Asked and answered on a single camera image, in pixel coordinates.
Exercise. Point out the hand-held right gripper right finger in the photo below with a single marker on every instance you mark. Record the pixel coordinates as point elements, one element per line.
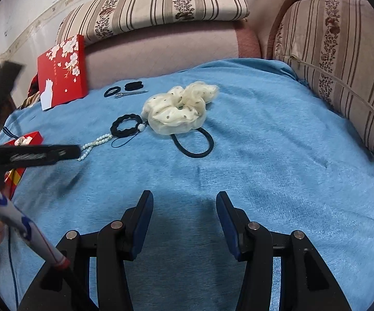
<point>227,223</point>

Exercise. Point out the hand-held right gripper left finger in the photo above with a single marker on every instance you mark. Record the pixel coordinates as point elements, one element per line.
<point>143,223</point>

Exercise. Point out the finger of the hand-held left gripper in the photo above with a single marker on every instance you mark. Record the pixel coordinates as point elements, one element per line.
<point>2,87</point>
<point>28,156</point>

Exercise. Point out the red gift box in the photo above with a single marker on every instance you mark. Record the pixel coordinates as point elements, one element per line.
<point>36,139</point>

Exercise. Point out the tan cloth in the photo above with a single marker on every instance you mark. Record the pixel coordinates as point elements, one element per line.
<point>30,100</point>

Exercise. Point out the red black cloth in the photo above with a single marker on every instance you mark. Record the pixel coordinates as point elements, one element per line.
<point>34,86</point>

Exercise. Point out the red blossom box lid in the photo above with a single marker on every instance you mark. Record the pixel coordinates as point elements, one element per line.
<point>67,81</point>

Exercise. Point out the blue blanket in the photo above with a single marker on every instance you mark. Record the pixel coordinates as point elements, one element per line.
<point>271,168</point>

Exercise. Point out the cream dotted scrunchie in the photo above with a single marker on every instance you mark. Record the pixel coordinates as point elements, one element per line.
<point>174,116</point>

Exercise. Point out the silver hair clip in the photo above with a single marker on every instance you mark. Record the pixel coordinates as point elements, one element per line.
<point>128,94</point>

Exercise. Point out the pink sofa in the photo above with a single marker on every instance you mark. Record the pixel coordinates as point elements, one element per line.
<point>174,48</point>

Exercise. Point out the long striped floral cushion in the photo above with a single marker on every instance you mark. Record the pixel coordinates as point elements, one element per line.
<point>174,6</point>

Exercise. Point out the large striped floral cushion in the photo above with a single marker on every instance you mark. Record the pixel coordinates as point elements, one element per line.
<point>345,55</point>

